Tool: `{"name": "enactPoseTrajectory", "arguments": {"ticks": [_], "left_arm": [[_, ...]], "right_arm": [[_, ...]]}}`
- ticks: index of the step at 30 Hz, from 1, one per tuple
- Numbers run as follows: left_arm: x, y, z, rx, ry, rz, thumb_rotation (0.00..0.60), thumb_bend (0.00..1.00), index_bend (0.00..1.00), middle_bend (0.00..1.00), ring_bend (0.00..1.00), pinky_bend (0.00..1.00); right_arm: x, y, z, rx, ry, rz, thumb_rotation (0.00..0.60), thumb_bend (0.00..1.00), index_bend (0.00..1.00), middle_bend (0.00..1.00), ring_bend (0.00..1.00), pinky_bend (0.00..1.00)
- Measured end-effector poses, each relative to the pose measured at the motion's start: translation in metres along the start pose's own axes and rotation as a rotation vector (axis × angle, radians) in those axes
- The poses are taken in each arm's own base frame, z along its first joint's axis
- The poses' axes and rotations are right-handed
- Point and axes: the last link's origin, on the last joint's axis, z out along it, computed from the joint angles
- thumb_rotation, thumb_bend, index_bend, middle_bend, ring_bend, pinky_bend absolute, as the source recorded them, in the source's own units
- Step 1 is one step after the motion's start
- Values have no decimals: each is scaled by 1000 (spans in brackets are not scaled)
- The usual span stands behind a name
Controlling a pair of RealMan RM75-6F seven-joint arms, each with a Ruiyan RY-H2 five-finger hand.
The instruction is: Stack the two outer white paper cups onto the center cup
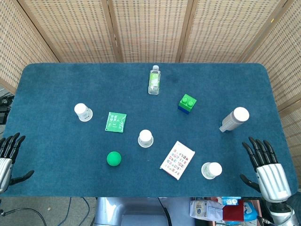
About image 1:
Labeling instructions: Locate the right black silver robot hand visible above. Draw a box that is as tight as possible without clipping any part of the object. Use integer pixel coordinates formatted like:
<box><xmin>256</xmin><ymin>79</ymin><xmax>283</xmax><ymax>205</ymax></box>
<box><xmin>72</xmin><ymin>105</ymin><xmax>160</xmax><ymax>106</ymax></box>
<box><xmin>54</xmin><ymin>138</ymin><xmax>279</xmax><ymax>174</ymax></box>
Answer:
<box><xmin>239</xmin><ymin>136</ymin><xmax>292</xmax><ymax>203</ymax></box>

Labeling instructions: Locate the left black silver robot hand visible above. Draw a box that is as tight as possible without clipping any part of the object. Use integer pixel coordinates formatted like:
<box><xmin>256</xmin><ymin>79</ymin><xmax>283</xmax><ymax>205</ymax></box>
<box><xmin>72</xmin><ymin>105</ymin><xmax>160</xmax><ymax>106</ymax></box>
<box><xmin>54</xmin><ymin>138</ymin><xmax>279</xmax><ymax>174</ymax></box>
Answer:
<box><xmin>0</xmin><ymin>132</ymin><xmax>35</xmax><ymax>194</ymax></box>

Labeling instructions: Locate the blue printed package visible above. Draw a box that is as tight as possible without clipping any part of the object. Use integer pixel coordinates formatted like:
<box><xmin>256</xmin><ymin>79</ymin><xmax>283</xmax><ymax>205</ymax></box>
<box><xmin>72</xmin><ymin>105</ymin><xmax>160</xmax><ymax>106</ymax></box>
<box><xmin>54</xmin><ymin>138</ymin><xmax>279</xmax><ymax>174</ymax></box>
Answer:
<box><xmin>243</xmin><ymin>199</ymin><xmax>262</xmax><ymax>222</ymax></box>

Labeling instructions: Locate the red book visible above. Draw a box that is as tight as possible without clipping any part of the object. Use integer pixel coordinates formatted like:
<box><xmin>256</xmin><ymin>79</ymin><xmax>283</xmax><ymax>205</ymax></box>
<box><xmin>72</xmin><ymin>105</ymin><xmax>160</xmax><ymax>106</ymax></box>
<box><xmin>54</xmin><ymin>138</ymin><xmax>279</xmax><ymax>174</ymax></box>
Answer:
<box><xmin>222</xmin><ymin>199</ymin><xmax>245</xmax><ymax>223</ymax></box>

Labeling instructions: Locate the black floor equipment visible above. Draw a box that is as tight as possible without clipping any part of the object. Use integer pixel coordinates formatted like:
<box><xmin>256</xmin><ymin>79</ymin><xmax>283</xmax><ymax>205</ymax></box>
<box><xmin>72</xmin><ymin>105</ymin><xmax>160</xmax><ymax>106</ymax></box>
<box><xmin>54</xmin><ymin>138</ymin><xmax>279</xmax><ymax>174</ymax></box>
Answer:
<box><xmin>0</xmin><ymin>92</ymin><xmax>15</xmax><ymax>125</ymax></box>

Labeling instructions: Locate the blue table cloth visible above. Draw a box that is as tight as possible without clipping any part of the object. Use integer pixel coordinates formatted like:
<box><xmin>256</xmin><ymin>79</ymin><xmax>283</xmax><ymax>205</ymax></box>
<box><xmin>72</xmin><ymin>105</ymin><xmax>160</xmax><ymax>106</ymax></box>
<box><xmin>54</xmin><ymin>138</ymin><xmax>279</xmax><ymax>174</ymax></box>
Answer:
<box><xmin>0</xmin><ymin>62</ymin><xmax>294</xmax><ymax>198</ymax></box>

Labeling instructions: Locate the grey Starbucks tumbler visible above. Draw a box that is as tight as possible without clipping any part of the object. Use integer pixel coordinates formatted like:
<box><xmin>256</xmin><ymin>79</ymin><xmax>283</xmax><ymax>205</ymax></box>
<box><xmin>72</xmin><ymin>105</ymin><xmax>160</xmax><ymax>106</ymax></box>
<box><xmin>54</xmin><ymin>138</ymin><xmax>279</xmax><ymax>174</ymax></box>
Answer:
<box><xmin>219</xmin><ymin>106</ymin><xmax>250</xmax><ymax>133</ymax></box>

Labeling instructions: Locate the white cardboard box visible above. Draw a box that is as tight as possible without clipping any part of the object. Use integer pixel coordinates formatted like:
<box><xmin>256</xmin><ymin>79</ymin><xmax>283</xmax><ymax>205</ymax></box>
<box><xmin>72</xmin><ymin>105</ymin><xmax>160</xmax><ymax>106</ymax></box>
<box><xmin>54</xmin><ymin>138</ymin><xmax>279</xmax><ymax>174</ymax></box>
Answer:
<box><xmin>189</xmin><ymin>199</ymin><xmax>224</xmax><ymax>222</ymax></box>

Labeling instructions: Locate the white picture card box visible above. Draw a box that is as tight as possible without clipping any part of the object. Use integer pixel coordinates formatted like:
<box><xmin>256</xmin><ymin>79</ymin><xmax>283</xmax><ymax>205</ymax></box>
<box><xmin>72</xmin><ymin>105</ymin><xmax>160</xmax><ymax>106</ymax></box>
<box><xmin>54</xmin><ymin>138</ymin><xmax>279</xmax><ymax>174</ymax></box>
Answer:
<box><xmin>159</xmin><ymin>140</ymin><xmax>196</xmax><ymax>181</ymax></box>

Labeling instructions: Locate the green ball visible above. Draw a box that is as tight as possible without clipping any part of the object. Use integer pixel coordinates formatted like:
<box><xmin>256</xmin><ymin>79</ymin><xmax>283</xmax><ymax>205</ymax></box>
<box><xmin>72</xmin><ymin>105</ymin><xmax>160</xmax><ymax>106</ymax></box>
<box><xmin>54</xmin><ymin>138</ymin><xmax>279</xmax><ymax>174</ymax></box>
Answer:
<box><xmin>106</xmin><ymin>151</ymin><xmax>122</xmax><ymax>167</ymax></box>

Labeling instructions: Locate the blue toy building block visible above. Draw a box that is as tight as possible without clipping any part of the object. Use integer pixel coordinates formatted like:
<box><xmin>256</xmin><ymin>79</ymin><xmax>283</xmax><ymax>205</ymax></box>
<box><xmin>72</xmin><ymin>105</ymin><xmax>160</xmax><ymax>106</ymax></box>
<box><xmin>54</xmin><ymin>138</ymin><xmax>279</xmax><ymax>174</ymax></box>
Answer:
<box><xmin>177</xmin><ymin>103</ymin><xmax>196</xmax><ymax>115</ymax></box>

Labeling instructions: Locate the green toy building block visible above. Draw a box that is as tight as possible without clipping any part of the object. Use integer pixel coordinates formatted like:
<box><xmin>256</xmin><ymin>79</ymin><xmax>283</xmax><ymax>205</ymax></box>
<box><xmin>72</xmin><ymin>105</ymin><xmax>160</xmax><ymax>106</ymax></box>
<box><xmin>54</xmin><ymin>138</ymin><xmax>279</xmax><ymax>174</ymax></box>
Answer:
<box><xmin>178</xmin><ymin>94</ymin><xmax>198</xmax><ymax>111</ymax></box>

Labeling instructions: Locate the green tea sachet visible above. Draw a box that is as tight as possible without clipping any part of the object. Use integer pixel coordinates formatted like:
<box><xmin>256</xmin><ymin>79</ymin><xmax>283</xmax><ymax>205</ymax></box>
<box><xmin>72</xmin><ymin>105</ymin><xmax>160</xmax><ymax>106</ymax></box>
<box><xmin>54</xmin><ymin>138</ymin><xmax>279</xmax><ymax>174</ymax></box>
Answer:
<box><xmin>104</xmin><ymin>112</ymin><xmax>127</xmax><ymax>133</ymax></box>

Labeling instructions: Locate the woven folding screen panel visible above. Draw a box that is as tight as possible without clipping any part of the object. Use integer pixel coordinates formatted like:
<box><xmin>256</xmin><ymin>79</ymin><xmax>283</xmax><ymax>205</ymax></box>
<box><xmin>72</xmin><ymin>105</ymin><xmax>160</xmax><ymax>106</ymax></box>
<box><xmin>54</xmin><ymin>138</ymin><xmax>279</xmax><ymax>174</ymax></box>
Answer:
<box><xmin>17</xmin><ymin>0</ymin><xmax>122</xmax><ymax>63</ymax></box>
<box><xmin>243</xmin><ymin>0</ymin><xmax>301</xmax><ymax>182</ymax></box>
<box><xmin>0</xmin><ymin>0</ymin><xmax>59</xmax><ymax>94</ymax></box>
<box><xmin>108</xmin><ymin>0</ymin><xmax>195</xmax><ymax>63</ymax></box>
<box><xmin>180</xmin><ymin>0</ymin><xmax>293</xmax><ymax>63</ymax></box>

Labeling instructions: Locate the silver robot torso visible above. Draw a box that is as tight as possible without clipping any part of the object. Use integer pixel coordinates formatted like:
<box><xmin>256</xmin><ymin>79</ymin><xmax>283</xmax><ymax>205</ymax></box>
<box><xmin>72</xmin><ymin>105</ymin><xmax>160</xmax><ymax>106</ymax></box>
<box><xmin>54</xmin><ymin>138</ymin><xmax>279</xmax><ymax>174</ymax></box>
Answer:
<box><xmin>94</xmin><ymin>197</ymin><xmax>196</xmax><ymax>226</ymax></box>

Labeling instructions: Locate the clear water bottle green label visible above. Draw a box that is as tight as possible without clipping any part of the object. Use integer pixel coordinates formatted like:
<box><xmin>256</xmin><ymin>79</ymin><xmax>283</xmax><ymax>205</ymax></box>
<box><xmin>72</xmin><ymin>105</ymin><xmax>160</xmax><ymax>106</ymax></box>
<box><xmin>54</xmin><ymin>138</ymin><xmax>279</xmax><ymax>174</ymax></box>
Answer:
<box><xmin>147</xmin><ymin>65</ymin><xmax>162</xmax><ymax>96</ymax></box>

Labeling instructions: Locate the black floor cable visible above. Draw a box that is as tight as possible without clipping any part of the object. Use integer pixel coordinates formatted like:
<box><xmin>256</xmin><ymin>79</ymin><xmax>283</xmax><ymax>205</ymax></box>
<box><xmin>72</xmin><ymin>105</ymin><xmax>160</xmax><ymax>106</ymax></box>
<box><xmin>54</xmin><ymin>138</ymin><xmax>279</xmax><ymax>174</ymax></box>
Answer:
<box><xmin>0</xmin><ymin>207</ymin><xmax>48</xmax><ymax>226</ymax></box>

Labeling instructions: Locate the blue floor cable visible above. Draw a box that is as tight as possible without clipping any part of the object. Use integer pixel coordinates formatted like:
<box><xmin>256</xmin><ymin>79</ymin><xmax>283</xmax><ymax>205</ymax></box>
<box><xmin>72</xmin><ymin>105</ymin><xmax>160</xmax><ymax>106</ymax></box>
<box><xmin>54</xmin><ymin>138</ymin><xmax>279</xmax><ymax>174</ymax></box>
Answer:
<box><xmin>61</xmin><ymin>197</ymin><xmax>72</xmax><ymax>226</ymax></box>

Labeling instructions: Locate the dark floor cable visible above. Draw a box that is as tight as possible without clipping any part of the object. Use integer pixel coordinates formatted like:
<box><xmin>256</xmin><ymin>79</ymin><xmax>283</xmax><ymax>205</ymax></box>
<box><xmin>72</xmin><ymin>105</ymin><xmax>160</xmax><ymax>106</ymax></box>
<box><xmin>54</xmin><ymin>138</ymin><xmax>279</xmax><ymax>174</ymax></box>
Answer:
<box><xmin>81</xmin><ymin>197</ymin><xmax>92</xmax><ymax>226</ymax></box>

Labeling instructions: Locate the black torso cable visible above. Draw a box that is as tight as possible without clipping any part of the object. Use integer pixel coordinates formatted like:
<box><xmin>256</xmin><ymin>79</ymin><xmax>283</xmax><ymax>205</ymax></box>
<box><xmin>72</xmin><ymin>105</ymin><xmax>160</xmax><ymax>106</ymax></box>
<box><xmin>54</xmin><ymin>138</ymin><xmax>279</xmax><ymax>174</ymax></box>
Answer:
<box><xmin>157</xmin><ymin>197</ymin><xmax>171</xmax><ymax>226</ymax></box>

